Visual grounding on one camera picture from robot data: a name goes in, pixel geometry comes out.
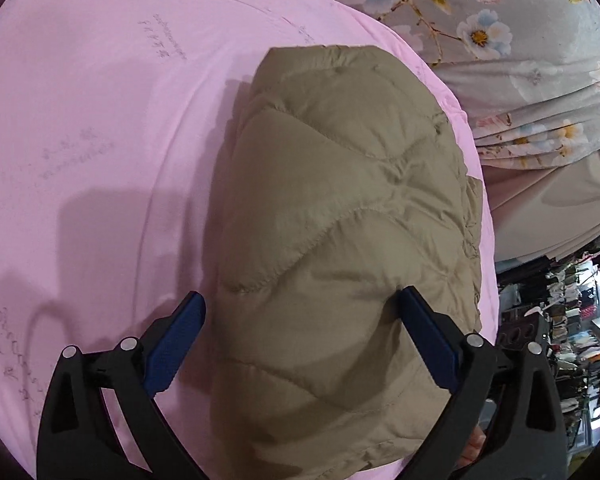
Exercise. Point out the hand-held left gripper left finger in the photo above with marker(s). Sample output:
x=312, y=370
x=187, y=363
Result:
x=180, y=340

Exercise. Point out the pink blanket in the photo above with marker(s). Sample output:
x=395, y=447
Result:
x=105, y=110

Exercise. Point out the cluttered goods shelf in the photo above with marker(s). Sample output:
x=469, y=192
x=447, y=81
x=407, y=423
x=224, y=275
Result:
x=580, y=310

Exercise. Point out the olive padded jacket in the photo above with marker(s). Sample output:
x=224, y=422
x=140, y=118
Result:
x=330, y=210

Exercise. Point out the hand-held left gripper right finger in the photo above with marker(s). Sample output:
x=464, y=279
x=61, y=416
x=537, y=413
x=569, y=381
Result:
x=430, y=340

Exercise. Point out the beige bed skirt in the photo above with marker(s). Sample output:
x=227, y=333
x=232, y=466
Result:
x=555, y=210

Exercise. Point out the grey floral bedsheet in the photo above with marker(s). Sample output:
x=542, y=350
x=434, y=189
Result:
x=505, y=0

